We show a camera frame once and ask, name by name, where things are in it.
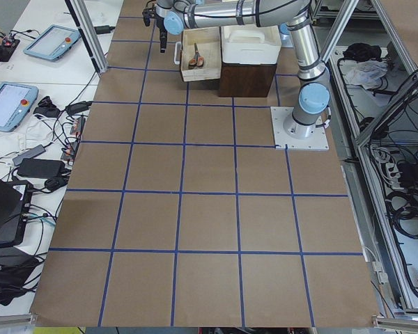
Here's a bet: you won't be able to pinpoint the aluminium frame post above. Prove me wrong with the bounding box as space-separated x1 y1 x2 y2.
65 0 108 75

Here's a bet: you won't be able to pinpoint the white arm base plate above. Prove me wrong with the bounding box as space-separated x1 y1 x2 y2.
270 106 329 151

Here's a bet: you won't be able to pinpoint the near blue teach pendant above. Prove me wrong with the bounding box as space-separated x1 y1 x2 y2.
0 81 39 132

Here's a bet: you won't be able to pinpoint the dark brown wooden cabinet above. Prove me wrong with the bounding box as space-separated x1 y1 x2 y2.
219 63 277 97

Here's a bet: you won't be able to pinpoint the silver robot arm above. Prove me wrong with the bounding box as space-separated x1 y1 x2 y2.
142 0 330 139

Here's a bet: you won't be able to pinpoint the orange grey scissors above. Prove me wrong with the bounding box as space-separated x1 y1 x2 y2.
188 43 205 69

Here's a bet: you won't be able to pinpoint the white crumpled cloth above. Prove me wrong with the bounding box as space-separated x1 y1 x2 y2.
344 61 388 90

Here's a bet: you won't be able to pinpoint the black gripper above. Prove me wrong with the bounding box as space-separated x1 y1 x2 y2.
142 1 168 53

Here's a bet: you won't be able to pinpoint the black power adapter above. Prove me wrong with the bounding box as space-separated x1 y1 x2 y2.
17 159 65 179

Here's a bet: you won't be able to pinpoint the white foam box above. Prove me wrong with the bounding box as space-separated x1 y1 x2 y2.
221 24 281 65

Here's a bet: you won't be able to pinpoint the coiled black cables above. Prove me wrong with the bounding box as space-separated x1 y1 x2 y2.
385 189 418 241

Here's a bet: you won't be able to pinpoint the black laptop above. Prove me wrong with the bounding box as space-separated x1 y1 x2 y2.
0 180 33 248

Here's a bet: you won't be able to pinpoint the blue teach pendant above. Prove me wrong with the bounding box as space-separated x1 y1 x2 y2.
0 81 39 132
23 24 81 62

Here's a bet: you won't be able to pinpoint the far blue teach pendant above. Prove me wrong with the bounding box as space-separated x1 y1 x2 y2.
23 24 81 62

